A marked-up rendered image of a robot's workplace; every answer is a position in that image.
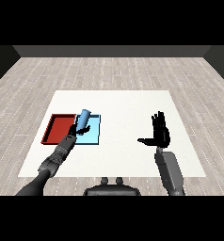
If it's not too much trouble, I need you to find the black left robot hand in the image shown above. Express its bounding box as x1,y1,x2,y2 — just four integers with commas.
68,123,91,138

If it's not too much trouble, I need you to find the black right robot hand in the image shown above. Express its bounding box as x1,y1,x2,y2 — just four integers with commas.
136,110,171,149

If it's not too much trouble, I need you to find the small blue can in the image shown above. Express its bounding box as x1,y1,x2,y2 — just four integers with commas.
76,108,92,130

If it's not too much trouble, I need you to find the red shallow open box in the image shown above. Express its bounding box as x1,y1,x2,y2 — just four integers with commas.
40,113,77,146

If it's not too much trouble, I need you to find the light blue shallow open box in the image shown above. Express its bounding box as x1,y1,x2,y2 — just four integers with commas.
73,114,102,146

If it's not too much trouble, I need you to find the dark grey robot body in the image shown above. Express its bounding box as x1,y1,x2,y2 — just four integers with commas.
83,177,142,197

